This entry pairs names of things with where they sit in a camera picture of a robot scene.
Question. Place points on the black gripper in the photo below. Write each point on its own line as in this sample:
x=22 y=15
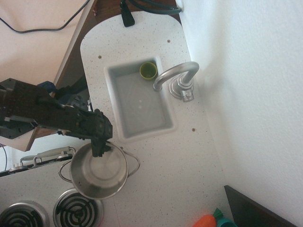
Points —
x=95 y=126

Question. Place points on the stainless steel pot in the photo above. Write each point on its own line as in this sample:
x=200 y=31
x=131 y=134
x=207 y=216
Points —
x=99 y=178

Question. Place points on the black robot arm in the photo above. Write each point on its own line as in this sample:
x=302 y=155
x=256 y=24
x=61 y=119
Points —
x=24 y=106

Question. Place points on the grey sink basin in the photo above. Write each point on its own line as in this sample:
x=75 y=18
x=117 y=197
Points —
x=139 y=111

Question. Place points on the right stove burner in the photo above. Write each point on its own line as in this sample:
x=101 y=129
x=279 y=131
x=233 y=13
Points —
x=74 y=210

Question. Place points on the stove burner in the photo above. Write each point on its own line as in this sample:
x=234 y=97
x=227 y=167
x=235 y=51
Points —
x=74 y=210
x=24 y=214

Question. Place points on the blue cloth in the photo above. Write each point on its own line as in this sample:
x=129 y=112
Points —
x=49 y=87

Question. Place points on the green plastic cup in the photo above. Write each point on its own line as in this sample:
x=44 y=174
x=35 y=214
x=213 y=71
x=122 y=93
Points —
x=148 y=70

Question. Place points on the left stove burner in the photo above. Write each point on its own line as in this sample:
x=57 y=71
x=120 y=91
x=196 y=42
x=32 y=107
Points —
x=24 y=214

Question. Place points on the silver toy faucet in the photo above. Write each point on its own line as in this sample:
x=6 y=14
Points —
x=181 y=83

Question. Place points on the orange toy carrot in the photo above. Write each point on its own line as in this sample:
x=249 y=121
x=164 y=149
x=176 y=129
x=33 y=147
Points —
x=205 y=221

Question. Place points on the teal plastic cup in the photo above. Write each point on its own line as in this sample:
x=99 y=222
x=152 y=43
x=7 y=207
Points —
x=224 y=222

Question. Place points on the dark wooden board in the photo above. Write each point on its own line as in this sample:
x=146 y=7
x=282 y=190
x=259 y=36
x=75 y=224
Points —
x=248 y=213

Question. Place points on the white oven door handle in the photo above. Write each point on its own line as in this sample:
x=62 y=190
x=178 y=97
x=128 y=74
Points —
x=59 y=154

